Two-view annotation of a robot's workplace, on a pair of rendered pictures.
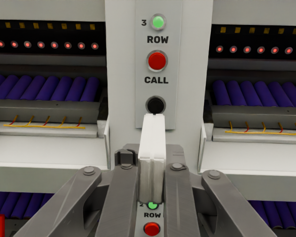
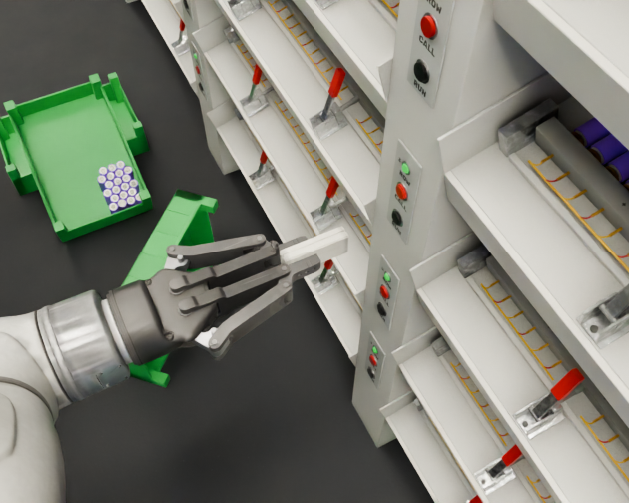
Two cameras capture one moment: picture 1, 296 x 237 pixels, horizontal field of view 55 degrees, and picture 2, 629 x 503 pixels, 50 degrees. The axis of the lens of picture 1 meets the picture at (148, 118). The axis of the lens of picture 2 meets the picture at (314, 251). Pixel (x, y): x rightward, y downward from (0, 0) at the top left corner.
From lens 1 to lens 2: 59 cm
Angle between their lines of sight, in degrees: 57
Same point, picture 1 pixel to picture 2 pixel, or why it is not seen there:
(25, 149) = (350, 156)
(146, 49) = (398, 177)
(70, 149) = (372, 183)
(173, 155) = (304, 262)
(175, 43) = (413, 192)
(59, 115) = not seen: hidden behind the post
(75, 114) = not seen: hidden behind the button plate
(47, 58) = not seen: hidden behind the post
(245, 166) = (450, 321)
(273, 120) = (530, 319)
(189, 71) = (419, 218)
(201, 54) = (427, 215)
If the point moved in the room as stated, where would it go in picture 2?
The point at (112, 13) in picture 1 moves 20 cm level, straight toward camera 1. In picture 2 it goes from (387, 134) to (208, 231)
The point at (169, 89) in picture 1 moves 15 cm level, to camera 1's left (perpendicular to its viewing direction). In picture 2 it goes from (406, 216) to (334, 121)
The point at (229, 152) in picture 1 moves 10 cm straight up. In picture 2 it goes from (460, 301) to (479, 249)
